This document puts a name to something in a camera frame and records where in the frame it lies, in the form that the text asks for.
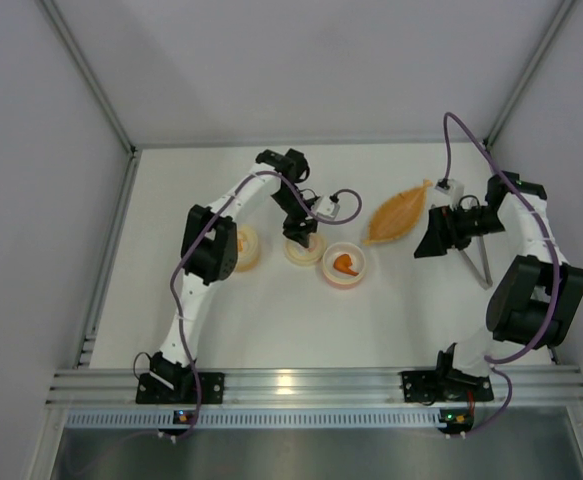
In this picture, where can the metal tongs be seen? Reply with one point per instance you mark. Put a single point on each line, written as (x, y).
(482, 272)

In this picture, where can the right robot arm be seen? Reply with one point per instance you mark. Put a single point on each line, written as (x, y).
(537, 298)

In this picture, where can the left aluminium frame post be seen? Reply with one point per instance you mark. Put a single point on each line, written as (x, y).
(59, 25)

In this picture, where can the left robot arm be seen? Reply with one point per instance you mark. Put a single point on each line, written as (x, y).
(210, 250)

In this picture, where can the orange shrimp food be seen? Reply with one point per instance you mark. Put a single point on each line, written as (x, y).
(344, 264)

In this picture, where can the slotted grey cable duct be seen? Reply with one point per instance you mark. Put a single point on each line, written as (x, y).
(223, 419)

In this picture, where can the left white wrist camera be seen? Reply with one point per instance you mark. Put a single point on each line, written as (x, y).
(326, 208)

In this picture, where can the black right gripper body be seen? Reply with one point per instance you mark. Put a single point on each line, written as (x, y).
(437, 227)

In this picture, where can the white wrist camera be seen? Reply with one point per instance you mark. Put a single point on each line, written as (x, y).
(450, 189)
(326, 208)

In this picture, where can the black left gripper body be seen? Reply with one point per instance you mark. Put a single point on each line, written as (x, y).
(296, 225)

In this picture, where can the woven fish-shaped basket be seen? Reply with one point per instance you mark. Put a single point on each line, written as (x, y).
(397, 216)

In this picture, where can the aluminium front rail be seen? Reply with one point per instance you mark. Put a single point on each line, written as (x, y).
(544, 385)

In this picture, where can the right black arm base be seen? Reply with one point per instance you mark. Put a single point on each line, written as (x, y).
(446, 387)

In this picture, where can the right aluminium frame post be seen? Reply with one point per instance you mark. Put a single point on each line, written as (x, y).
(539, 53)

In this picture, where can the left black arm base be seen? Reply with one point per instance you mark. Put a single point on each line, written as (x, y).
(152, 390)

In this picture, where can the aluminium frame post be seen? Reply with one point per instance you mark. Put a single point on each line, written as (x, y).
(59, 25)
(539, 53)

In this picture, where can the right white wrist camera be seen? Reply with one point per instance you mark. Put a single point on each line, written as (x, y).
(450, 189)

